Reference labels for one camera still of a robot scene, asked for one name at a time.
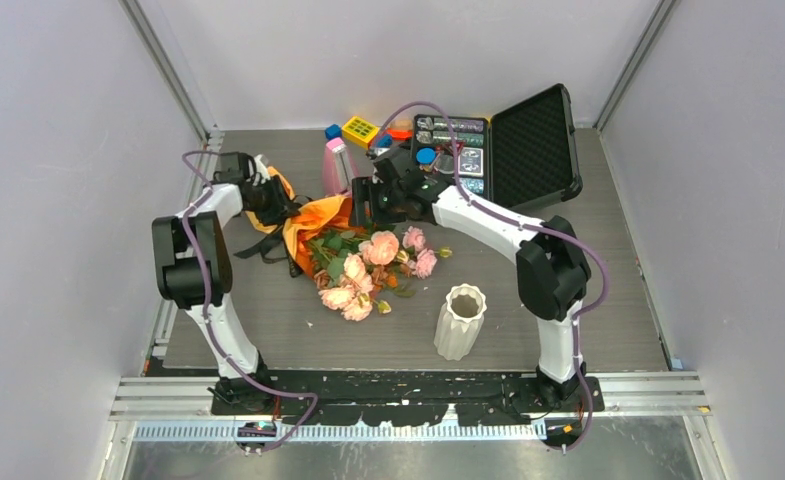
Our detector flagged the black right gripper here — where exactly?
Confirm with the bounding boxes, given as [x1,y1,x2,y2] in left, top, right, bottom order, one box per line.
[350,175,407,226]

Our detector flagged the black printed ribbon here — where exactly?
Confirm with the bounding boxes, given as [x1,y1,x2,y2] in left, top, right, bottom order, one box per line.
[233,195,311,266]

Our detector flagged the orange flower bouquet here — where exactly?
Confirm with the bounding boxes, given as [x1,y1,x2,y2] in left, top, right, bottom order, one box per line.
[246,167,453,322]

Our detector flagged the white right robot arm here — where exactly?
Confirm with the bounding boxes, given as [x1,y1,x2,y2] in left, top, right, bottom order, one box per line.
[350,147,593,411]

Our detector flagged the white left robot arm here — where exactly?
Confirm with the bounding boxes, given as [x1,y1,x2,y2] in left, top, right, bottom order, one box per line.
[151,152,299,414]

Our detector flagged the white ribbed vase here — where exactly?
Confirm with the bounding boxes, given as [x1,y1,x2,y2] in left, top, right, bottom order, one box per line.
[433,283,487,361]

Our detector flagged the pink metronome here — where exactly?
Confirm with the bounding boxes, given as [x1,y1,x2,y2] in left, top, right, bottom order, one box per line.
[322,138,358,196]

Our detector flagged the yellow toy block house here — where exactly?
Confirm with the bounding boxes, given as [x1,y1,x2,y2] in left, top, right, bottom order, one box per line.
[341,115,386,150]

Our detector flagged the blue toy block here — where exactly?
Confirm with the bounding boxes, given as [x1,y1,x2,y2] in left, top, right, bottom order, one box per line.
[324,124,342,141]

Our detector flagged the orange toy piece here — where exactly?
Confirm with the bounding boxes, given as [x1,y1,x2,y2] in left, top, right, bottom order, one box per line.
[386,118,414,141]

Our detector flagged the blue round poker chip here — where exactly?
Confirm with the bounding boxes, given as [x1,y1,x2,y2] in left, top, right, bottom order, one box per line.
[416,148,436,166]

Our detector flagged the black open poker case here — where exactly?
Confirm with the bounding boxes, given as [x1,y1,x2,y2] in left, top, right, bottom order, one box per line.
[403,83,583,210]

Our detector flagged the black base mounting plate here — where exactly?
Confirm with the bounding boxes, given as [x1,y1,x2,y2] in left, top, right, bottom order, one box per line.
[208,370,604,427]

